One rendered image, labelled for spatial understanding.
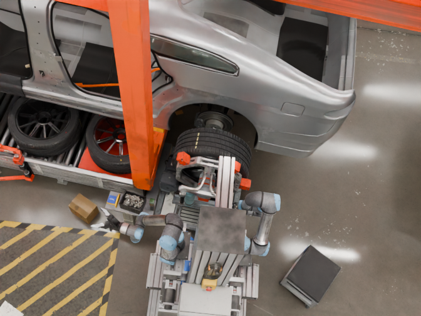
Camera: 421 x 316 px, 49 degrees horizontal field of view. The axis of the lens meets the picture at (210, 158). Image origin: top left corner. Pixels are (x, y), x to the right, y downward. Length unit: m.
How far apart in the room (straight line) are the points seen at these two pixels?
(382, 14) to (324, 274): 2.75
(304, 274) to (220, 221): 1.94
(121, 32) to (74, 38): 2.33
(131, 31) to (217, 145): 1.50
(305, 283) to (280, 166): 1.36
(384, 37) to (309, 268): 3.41
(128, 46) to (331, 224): 3.08
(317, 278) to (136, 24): 2.83
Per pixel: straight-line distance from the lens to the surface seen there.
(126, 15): 2.35
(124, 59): 2.61
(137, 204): 4.06
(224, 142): 3.66
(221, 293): 3.19
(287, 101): 3.50
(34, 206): 4.82
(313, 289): 4.28
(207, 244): 2.42
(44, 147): 4.51
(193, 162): 3.63
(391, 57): 6.35
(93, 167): 4.57
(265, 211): 3.31
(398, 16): 2.13
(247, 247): 3.48
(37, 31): 3.71
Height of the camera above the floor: 4.34
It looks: 62 degrees down
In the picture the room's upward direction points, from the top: 11 degrees clockwise
